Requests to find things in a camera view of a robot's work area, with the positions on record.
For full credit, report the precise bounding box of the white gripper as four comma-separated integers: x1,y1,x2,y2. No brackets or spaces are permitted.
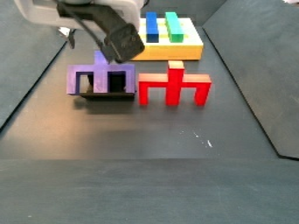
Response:
14,0,146,31

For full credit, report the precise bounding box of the purple three-legged block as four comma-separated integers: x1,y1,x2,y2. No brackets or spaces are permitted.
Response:
67,51,137,95

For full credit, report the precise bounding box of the black angle fixture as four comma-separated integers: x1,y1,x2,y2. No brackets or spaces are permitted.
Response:
79,71,137,100

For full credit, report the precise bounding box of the yellow slotted board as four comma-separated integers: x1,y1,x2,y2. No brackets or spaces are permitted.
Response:
135,17,203,61

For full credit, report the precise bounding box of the blue long bar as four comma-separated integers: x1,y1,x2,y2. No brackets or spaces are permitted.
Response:
146,11,159,43

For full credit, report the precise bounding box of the green long bar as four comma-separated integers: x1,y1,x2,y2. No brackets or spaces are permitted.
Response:
165,12,183,43

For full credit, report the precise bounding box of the red three-legged block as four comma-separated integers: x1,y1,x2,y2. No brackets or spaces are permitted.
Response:
138,60,211,106

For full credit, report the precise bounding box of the black camera cable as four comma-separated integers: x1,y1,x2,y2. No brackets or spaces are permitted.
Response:
54,0,115,63

